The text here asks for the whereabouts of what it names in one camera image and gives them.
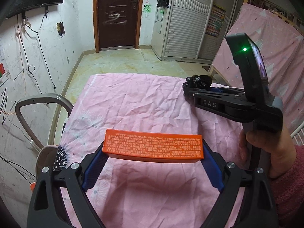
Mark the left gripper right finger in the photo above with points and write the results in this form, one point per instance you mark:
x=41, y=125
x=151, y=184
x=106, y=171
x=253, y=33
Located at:
x=212, y=164

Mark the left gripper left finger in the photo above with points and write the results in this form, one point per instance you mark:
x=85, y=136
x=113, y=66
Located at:
x=92, y=166

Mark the orange cardboard box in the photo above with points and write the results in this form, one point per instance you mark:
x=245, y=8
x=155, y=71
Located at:
x=153, y=147

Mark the red fuzzy sleeve forearm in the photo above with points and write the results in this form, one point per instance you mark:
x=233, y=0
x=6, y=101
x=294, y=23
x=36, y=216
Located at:
x=288, y=193

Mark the person's right hand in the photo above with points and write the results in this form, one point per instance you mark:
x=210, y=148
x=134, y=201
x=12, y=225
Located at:
x=280, y=147

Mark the black white dotted cloth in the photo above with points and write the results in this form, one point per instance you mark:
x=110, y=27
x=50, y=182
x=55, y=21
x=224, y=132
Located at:
x=62, y=158

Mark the pink bed sheet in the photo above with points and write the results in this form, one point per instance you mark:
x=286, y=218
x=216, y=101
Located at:
x=143, y=194

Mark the black phone on gripper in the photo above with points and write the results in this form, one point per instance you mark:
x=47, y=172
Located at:
x=247, y=56

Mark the white metal chair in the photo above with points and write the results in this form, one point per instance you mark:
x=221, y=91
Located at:
x=298, y=136

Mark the pink tree-print curtain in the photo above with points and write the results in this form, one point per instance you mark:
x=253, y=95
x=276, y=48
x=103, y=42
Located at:
x=281, y=46

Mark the white louvered wardrobe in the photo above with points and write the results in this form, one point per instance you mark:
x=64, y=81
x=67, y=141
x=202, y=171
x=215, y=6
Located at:
x=185, y=37

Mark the dark brown wooden door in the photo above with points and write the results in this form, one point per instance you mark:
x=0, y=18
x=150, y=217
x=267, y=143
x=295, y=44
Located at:
x=116, y=24

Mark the colourful wall chart poster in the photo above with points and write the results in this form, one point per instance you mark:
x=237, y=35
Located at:
x=216, y=20

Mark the black bag hanging on wall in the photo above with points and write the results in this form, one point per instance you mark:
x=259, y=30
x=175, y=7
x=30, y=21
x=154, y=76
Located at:
x=162, y=3

